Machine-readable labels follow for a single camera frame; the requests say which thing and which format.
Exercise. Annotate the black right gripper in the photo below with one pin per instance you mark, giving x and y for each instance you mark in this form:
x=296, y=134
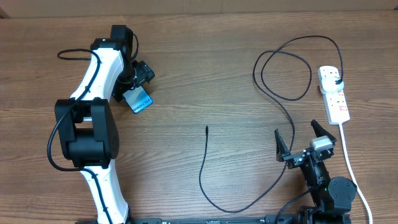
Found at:
x=295, y=158

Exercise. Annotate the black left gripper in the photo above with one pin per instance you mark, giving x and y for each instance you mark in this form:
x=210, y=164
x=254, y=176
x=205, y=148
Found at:
x=144, y=72

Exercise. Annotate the blue Samsung Galaxy smartphone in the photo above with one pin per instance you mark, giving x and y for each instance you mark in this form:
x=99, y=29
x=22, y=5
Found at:
x=137, y=99

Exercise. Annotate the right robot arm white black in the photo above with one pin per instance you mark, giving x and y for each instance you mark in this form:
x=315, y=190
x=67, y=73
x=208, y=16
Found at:
x=332, y=197

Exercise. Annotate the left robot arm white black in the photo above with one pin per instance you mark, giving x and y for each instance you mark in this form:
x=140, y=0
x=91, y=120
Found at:
x=85, y=124

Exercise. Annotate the white USB charger plug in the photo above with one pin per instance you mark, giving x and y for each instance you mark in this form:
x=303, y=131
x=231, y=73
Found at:
x=331, y=84

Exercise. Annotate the white power extension strip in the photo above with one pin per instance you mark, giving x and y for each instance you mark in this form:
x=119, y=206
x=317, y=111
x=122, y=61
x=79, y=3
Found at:
x=335, y=102

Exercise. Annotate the brown cardboard backdrop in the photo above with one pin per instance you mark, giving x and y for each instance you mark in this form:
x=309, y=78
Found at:
x=83, y=8

